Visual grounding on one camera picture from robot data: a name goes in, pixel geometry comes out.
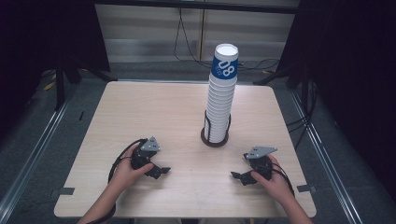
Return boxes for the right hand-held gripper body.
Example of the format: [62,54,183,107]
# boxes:
[243,146,278,182]

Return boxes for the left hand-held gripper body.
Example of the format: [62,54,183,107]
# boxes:
[130,135,162,175]

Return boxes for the black wire cup holder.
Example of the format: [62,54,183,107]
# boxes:
[200,109,233,148]

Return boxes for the stack of white paper cups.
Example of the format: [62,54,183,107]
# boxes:
[203,76,237,145]

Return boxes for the person's right hand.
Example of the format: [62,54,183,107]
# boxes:
[249,154,292,205]

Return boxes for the person's left hand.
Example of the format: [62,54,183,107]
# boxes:
[113,146,155,191]

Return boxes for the grey tape strip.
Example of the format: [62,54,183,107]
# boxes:
[296,184,318,194]
[49,187,76,197]

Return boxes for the black metal stand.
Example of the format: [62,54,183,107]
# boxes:
[252,60,314,120]
[53,58,119,112]

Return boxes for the yellow floor tape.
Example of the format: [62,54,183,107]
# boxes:
[42,80,58,92]

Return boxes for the dark curtain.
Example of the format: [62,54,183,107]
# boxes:
[0,0,111,141]
[276,0,396,200]

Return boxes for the black overhead bar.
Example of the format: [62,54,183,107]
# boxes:
[92,0,301,15]

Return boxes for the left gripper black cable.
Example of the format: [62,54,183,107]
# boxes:
[86,138,148,224]

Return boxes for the black floor cables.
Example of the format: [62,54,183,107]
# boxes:
[285,79,318,151]

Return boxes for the metal floor rail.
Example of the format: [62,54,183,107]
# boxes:
[289,89,364,224]
[0,83,79,220]

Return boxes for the black wall cable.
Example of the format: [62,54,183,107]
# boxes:
[173,7,281,71]

